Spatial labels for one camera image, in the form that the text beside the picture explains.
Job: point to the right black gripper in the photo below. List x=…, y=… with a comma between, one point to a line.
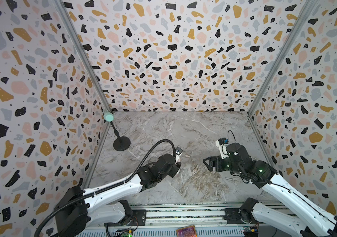
x=218, y=161

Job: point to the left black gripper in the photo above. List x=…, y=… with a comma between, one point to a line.
x=177, y=167

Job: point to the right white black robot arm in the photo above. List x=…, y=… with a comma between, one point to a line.
x=309, y=220

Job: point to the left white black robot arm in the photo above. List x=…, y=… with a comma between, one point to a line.
x=80, y=208

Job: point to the microphone stand with green ball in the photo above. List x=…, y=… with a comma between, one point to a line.
x=121, y=143

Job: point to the small electronics board with leds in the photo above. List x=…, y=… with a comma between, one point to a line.
x=127, y=233

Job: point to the pink circuit board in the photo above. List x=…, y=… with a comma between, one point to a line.
x=189, y=231

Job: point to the right small electronics board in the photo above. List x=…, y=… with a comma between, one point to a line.
x=250, y=231

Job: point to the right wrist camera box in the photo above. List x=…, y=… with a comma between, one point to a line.
x=222, y=144

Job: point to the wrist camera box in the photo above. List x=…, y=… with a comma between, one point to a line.
x=178, y=153
x=222, y=144

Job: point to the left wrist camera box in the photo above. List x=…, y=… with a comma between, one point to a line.
x=178, y=153

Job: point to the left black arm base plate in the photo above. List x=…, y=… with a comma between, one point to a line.
x=138, y=218

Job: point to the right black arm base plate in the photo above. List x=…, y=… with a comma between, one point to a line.
x=233, y=216

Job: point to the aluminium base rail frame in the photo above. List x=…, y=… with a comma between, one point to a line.
x=163, y=220

